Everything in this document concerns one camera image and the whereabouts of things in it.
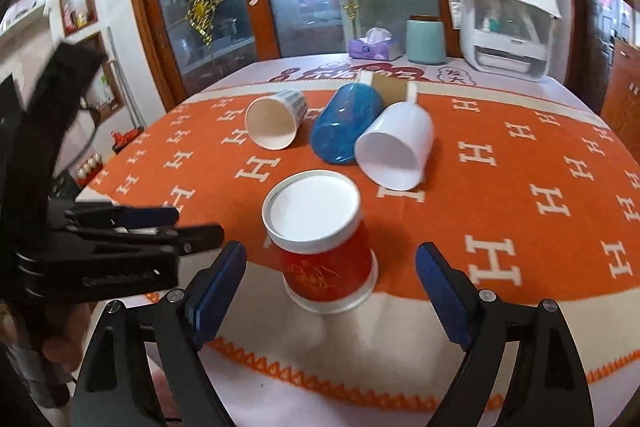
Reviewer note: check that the dark entrance door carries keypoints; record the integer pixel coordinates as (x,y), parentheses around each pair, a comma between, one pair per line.
(590,58)

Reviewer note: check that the brown paper cup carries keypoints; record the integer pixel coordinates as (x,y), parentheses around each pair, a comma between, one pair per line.
(391,89)

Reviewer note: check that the teal canister with lid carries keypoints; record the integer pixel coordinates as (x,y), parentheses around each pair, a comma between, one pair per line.
(425,40)

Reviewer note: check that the white countertop appliance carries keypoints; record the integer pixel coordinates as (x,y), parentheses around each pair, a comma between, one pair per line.
(507,37)

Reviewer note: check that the blue plastic cup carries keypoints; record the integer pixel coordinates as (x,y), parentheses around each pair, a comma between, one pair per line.
(349,113)

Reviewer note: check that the orange H-pattern tablecloth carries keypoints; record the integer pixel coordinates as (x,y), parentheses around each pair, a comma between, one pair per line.
(526,191)

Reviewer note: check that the wooden cabinet with shelves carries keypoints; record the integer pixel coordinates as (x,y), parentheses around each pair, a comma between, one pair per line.
(620,108)

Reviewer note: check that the red paper cup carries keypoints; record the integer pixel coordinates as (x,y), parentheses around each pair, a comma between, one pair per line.
(314,219)

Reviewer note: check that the black bucket with red items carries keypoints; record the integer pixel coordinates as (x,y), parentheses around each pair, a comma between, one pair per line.
(122,139)

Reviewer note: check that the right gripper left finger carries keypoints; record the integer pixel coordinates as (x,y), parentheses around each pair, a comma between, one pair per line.
(115,386)

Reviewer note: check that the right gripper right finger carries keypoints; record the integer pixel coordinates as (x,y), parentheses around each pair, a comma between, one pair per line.
(548,385)

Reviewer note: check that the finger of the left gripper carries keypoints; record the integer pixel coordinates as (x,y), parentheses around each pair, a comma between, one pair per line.
(106,215)
(184,241)

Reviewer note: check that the white patterned paper cup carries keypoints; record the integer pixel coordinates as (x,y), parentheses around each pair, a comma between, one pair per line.
(272,121)

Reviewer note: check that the purple tissue box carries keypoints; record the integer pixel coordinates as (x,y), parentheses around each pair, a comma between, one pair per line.
(378,44)

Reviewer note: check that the white plastic cup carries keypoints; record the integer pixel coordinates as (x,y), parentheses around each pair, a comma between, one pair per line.
(393,151)

